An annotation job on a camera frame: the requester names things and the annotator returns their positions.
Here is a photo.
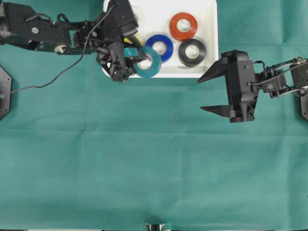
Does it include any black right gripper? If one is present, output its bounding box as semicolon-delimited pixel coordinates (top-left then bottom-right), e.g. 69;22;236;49
197;50;258;123

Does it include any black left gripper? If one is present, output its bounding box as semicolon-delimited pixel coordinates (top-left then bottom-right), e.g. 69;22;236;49
96;0;147;82

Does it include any blue tape roll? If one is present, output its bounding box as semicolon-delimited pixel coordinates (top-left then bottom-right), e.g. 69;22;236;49
145;34;174;63

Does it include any green tape roll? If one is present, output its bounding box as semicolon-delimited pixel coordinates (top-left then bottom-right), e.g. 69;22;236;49
134;46;162;78

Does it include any white tape roll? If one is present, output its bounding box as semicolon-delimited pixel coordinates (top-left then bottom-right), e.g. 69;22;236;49
132;6;146;29

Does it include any red tape roll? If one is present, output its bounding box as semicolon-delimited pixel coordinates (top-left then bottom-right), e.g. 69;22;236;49
169;13;198;41

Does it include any black tape roll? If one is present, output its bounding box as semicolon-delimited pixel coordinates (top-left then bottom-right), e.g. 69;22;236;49
179;38;206;67

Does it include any yellow tape roll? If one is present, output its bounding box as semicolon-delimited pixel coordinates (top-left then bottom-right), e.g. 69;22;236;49
124;37;131;44

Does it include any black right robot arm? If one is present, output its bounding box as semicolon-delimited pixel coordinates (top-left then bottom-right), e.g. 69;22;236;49
197;50;308;123

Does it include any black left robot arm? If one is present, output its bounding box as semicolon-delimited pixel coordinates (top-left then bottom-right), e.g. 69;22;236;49
0;0;147;82

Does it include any white plastic case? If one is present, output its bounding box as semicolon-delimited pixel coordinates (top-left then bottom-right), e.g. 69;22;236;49
102;0;219;79

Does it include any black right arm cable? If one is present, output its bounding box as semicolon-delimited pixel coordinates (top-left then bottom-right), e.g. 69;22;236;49
248;61;299;87

